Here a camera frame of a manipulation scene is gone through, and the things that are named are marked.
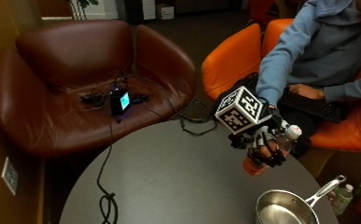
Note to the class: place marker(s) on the brown leather armchair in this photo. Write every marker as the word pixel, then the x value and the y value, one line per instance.
pixel 76 59

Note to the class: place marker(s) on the black keyboard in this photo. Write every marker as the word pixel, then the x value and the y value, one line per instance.
pixel 314 105

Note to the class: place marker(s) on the white cabinet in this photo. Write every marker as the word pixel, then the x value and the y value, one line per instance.
pixel 148 9

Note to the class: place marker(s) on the the person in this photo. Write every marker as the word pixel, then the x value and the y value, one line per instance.
pixel 332 53

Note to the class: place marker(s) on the white box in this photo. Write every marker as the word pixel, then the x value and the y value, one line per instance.
pixel 165 11

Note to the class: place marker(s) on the steel frying pan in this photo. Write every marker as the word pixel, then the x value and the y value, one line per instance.
pixel 286 208

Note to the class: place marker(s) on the orange drink bottle white cap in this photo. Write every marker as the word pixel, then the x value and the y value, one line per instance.
pixel 287 141

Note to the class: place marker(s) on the clear bottle white cap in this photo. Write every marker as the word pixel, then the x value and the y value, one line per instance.
pixel 341 199

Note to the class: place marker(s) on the small black device lit screen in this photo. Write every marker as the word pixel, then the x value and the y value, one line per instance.
pixel 120 101

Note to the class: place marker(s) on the white wall socket plate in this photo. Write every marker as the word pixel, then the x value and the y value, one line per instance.
pixel 9 175

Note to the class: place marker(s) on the orange armchair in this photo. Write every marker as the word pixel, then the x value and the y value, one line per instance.
pixel 231 59

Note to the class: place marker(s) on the white cube of black markers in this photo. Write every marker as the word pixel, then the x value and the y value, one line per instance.
pixel 241 110

